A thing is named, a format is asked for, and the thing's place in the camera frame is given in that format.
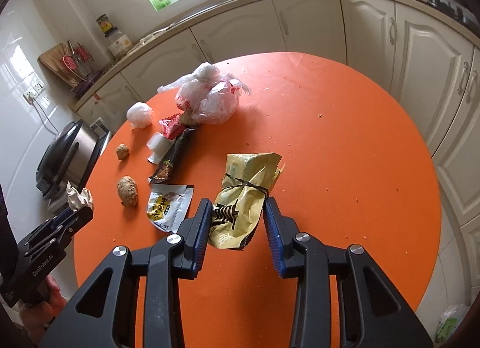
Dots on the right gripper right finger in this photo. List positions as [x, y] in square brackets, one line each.
[372, 312]

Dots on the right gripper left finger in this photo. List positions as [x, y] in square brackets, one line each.
[103, 312]

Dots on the clear plastic wrap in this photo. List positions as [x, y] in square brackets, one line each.
[78, 199]

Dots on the yellow snack wrapper bag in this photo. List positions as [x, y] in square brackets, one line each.
[247, 182]

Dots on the clear bag with white trash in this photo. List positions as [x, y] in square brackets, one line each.
[206, 96]

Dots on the person's hand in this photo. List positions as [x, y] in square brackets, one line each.
[35, 318]

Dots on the white green rice sack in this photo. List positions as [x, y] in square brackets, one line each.
[449, 322]

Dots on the black steel electric cooker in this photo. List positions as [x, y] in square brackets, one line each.
[70, 157]

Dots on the small brown food lump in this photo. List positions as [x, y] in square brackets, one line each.
[122, 151]

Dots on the white yellow snack packet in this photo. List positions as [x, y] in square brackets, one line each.
[168, 205]

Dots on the black dark snack wrapper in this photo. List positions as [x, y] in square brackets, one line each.
[168, 162]

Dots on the orange round table mat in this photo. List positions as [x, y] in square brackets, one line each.
[354, 170]

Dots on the small white plastic cup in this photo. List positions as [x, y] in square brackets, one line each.
[159, 145]

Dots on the red snack wrapper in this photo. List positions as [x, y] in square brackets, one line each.
[171, 127]

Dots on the wooden cutting board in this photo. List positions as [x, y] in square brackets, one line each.
[52, 59]

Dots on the large glass jar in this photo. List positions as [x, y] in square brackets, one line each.
[119, 43]

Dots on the yellow label jar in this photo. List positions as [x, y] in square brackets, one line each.
[104, 24]

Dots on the wall power socket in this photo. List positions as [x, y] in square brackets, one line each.
[35, 88]

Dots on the wire utensil rack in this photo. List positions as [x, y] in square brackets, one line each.
[78, 65]

